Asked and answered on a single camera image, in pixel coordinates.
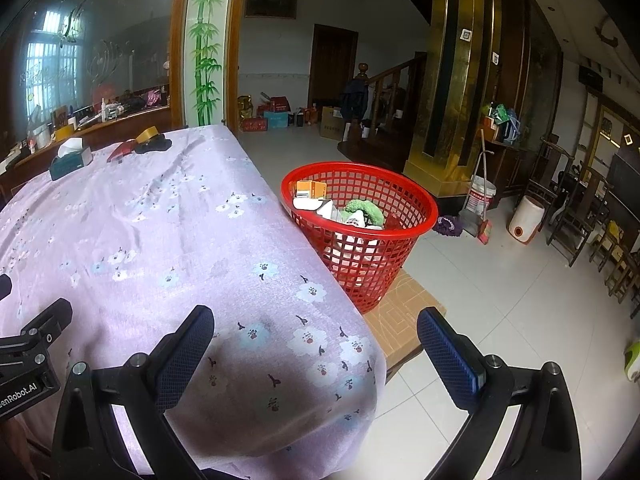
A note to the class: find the wooden stair railing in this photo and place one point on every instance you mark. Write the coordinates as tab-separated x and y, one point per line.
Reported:
395	80

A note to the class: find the bamboo painted pillar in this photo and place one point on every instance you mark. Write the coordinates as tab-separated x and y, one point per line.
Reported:
207	50

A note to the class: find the white and orange heater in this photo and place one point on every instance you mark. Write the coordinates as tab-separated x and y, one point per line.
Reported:
525	220

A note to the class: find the white knit glove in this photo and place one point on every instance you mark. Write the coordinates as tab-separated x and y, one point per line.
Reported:
357	220

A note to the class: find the orange cardboard box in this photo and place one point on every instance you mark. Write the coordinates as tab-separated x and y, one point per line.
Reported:
315	190

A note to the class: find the small wooden chair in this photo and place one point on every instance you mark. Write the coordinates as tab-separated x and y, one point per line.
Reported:
617	265

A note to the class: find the golden pillar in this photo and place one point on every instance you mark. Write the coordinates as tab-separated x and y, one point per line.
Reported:
445	85

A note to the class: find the white plastic bucket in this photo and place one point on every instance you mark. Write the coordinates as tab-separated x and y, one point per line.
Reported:
480	192

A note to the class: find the teal tissue box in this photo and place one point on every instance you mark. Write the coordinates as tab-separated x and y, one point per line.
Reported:
70	164

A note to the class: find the blue box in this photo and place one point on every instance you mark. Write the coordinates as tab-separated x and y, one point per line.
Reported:
276	120

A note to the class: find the white medicine box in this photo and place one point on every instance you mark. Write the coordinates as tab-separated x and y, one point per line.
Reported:
310	205

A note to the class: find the yellow tape roll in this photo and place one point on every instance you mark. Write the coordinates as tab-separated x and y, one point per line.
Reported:
149	134

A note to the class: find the large glass mirror panel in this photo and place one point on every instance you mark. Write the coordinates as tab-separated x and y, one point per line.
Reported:
100	35

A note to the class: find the assorted sideboard clutter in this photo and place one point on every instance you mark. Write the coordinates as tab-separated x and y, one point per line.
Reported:
100	110

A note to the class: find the dark wooden door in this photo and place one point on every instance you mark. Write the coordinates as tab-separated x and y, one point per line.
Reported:
330	60

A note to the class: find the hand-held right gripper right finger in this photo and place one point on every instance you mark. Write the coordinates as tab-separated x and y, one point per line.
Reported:
450	360

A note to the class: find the dark coat on post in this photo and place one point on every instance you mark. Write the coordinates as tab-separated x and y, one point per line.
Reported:
355	97

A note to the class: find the brown cardboard box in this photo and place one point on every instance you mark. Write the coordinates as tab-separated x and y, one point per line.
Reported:
332	125

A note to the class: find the green and white object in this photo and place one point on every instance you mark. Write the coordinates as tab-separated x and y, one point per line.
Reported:
632	360

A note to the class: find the broom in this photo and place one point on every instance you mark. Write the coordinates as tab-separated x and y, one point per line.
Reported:
484	230

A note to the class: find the red plastic basket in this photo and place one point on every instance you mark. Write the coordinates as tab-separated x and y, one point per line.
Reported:
400	260

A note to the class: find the black pouch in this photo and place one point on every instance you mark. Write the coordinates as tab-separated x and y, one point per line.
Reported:
155	146

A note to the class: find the flat red packet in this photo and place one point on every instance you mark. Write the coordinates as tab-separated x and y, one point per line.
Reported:
122	150

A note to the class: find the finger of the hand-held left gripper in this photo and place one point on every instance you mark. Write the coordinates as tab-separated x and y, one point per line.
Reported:
50	317
4	287

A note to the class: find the dark wooden chair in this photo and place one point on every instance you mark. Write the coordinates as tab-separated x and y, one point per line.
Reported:
575	215
542	180

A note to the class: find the flat cardboard box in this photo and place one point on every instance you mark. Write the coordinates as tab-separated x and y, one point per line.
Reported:
400	325

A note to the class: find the green towel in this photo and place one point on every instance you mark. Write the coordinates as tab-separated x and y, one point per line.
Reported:
367	210

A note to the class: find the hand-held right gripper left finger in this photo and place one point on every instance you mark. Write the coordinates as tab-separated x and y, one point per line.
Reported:
182	360

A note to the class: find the purple floral tablecloth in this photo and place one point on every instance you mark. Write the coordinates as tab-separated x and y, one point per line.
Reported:
175	235

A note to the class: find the wooden sideboard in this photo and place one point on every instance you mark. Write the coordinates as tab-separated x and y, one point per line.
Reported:
135	120

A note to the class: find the red gift box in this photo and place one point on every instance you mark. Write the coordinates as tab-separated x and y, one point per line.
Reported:
255	124

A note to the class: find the framed wall picture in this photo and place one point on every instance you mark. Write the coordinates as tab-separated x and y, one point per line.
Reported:
270	5

